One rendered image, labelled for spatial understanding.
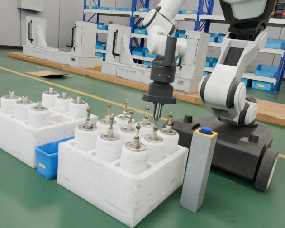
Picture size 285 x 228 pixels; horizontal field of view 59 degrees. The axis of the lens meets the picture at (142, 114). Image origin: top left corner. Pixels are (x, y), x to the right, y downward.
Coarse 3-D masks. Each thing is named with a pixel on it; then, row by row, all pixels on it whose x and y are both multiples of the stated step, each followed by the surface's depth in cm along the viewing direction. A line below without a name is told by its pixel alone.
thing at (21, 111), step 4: (16, 104) 119; (20, 104) 119; (28, 104) 120; (32, 104) 122; (16, 108) 119; (20, 108) 118; (24, 108) 119; (28, 108) 120; (16, 112) 119; (20, 112) 119; (24, 112) 119; (16, 116) 120; (20, 116) 119; (24, 116) 120; (20, 120) 120; (24, 120) 120
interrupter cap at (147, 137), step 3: (147, 135) 99; (150, 135) 100; (144, 138) 96; (147, 138) 96; (150, 138) 97; (159, 138) 98; (162, 138) 98; (150, 141) 94; (153, 141) 94; (156, 141) 94; (159, 141) 95
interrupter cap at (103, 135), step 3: (105, 132) 97; (102, 135) 93; (105, 135) 94; (114, 135) 95; (117, 135) 95; (102, 138) 91; (105, 138) 91; (108, 138) 91; (111, 138) 91; (114, 138) 92; (117, 138) 92
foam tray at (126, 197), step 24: (72, 144) 103; (72, 168) 97; (96, 168) 90; (120, 168) 86; (168, 168) 97; (96, 192) 92; (120, 192) 85; (144, 192) 85; (168, 192) 104; (120, 216) 87; (144, 216) 90
